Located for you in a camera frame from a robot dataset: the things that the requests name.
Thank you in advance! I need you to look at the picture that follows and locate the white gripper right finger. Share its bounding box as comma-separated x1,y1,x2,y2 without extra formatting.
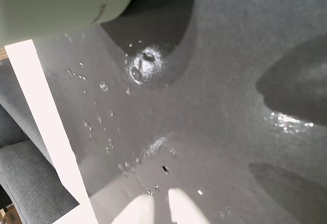
168,188,213,224

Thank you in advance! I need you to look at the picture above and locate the steel cup with pale outside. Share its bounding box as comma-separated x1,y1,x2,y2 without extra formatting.
0,0,139,48

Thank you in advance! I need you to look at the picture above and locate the brown cardboard box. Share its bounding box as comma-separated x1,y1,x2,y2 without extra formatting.
0,203,24,224

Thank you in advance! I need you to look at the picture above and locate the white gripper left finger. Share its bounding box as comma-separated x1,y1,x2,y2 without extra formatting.
111,194,156,224

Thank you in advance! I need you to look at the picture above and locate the grey fabric sofa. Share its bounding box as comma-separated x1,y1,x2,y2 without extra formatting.
0,63,80,224

